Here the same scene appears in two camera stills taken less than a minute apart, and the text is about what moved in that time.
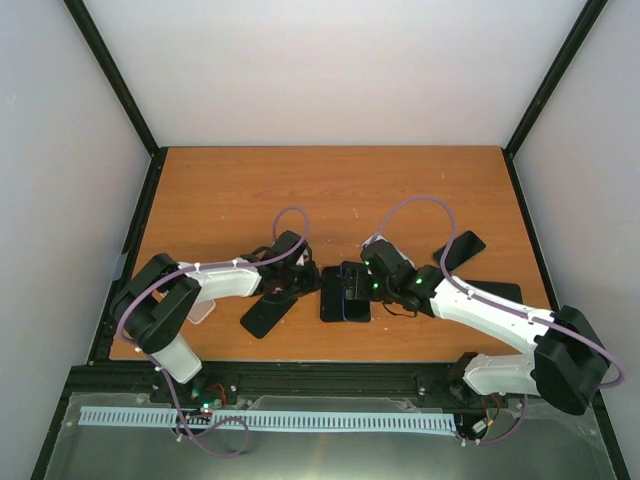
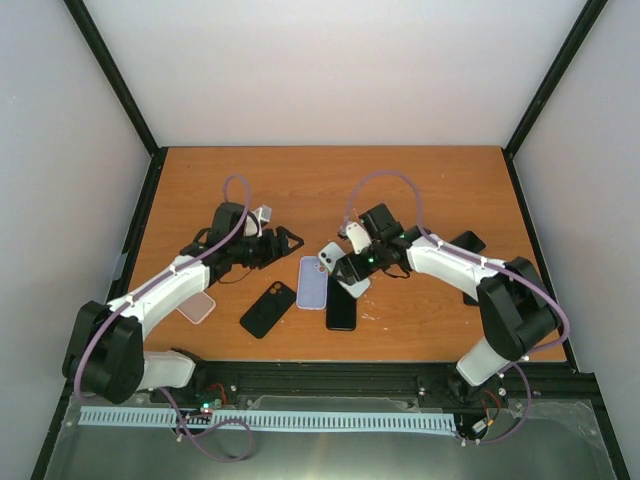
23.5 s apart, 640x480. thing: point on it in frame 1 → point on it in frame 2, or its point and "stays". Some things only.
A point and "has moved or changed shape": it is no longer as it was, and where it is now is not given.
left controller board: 209,396 stays
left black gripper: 312,282 → 272,252
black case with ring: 264,317 stays
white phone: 377,237 has moved or changed shape
